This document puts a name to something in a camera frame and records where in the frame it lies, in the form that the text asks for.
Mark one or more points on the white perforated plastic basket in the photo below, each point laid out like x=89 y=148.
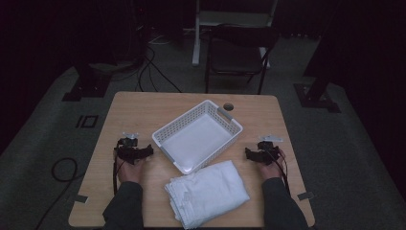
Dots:
x=197 y=137

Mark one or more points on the black folding chair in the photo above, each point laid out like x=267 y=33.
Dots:
x=238 y=54

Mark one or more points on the person's right hand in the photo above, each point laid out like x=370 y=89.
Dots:
x=270 y=170

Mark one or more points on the folded white towel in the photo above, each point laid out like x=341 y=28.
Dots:
x=207 y=195

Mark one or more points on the grey tape piece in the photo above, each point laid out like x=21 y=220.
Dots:
x=81 y=198
x=305 y=195

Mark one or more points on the black stand base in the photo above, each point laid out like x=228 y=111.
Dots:
x=316 y=96
x=86 y=83

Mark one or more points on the white metal desk frame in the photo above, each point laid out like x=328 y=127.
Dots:
x=223 y=22

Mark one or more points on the person's left hand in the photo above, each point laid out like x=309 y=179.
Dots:
x=130 y=171

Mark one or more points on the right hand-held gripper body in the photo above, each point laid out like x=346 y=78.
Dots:
x=267 y=149

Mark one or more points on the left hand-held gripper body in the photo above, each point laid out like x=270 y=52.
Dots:
x=127 y=144

